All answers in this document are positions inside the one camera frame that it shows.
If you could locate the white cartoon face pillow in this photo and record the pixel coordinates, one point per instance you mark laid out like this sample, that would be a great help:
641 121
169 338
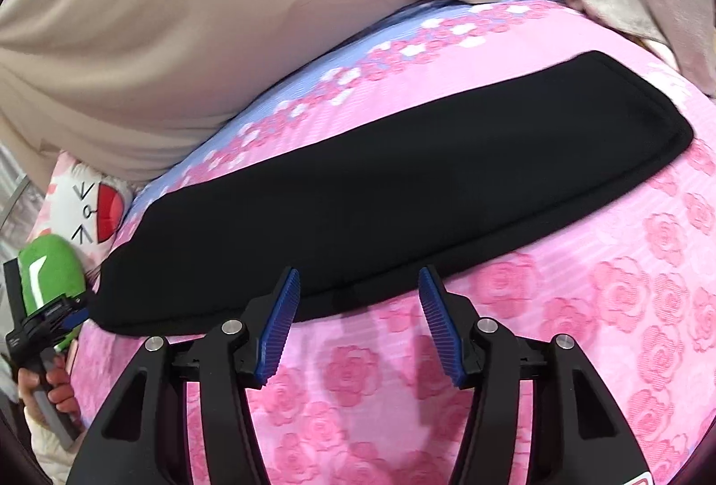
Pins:
84 205

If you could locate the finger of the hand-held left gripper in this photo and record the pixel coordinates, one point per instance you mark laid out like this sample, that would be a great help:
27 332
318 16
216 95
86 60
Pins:
77 318

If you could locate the green pillow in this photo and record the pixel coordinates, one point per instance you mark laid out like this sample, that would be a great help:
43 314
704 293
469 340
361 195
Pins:
56 267

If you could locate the black pants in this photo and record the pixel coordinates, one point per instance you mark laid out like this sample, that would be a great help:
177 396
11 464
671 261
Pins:
391 194

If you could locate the person's left forearm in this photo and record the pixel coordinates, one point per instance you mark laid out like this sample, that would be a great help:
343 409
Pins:
45 457

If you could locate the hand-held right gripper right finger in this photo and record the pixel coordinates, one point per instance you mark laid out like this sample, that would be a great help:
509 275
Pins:
442 334

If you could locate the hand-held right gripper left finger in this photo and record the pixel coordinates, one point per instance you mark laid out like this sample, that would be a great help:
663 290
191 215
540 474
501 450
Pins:
274 334

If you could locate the pink floral bedsheet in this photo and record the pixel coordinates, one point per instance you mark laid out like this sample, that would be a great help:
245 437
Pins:
559 295

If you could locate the silver curtain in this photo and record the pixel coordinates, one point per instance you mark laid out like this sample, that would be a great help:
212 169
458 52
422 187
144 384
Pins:
17 216

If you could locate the beige cloth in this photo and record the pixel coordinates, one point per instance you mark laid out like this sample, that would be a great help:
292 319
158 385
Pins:
224 15

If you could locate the person's left hand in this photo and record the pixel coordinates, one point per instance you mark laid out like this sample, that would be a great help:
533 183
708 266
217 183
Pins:
61 395

